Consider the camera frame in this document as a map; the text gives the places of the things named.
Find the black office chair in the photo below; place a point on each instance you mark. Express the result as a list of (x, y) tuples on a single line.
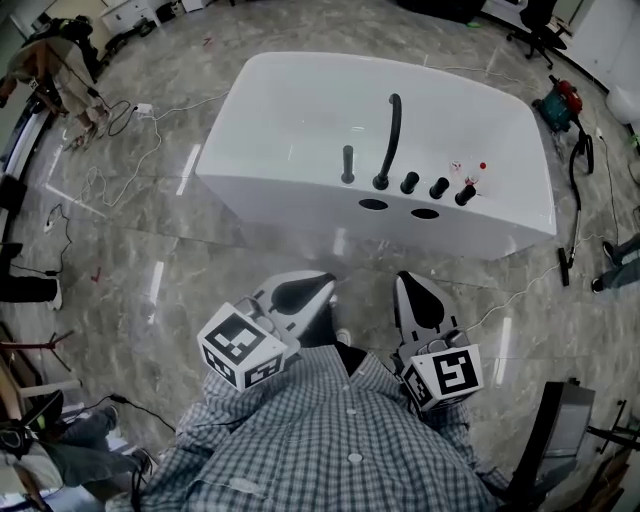
[(540, 25)]

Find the white cabinet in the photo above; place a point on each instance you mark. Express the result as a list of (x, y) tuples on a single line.
[(131, 12)]

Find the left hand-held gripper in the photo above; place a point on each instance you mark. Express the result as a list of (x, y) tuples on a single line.
[(235, 345)]

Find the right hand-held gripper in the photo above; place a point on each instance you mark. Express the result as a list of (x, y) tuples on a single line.
[(450, 372)]

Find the white power strip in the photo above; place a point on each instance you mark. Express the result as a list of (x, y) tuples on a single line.
[(143, 109)]

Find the red and green vacuum cleaner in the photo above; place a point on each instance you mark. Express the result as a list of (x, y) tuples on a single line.
[(560, 102)]

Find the black handheld shower head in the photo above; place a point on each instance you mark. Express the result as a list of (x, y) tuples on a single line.
[(347, 162)]

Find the black metal stand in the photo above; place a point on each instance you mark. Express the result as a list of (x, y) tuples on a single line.
[(555, 440)]

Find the white bathtub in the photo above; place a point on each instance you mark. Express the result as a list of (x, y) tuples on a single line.
[(300, 125)]

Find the person's white shoe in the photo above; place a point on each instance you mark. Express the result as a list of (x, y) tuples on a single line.
[(343, 336)]

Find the black curved faucet spout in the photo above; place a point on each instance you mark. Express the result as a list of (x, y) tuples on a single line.
[(392, 140)]

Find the person's black trousers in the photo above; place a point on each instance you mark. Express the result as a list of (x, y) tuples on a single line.
[(320, 325)]

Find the person's checked shirt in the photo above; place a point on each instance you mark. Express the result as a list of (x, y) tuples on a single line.
[(320, 440)]

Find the black faucet knob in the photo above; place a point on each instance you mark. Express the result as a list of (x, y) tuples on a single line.
[(464, 195), (409, 182), (439, 188)]

